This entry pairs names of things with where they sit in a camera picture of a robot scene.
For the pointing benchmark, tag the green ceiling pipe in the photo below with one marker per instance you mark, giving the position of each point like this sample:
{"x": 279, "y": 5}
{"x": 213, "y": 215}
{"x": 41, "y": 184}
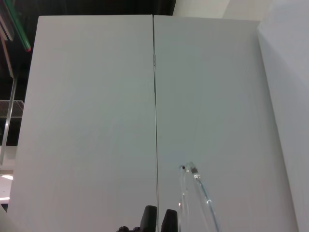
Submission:
{"x": 20, "y": 31}

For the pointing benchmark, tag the metal ceiling rail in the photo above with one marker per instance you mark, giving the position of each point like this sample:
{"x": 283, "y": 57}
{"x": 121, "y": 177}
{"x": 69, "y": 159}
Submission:
{"x": 9, "y": 113}

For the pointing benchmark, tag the dark ceiling grille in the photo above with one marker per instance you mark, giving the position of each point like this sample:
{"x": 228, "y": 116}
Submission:
{"x": 17, "y": 108}

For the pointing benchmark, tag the ceiling light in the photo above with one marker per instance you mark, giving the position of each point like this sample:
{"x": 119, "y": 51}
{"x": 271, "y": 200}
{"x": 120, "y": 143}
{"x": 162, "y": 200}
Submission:
{"x": 6, "y": 177}

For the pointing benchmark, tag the clear transparent glasses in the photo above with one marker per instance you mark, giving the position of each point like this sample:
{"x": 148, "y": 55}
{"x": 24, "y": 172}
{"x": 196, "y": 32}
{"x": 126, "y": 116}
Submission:
{"x": 193, "y": 169}

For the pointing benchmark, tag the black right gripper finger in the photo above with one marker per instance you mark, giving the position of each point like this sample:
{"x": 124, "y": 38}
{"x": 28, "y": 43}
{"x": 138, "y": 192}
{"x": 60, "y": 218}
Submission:
{"x": 149, "y": 220}
{"x": 170, "y": 222}

